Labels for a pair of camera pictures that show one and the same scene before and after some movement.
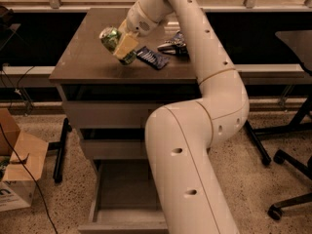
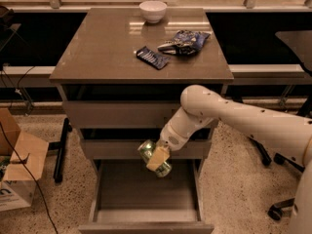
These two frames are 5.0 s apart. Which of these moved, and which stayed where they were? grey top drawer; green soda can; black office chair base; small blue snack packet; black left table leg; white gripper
Moved: white gripper; green soda can
Stayed: small blue snack packet; grey top drawer; black office chair base; black left table leg
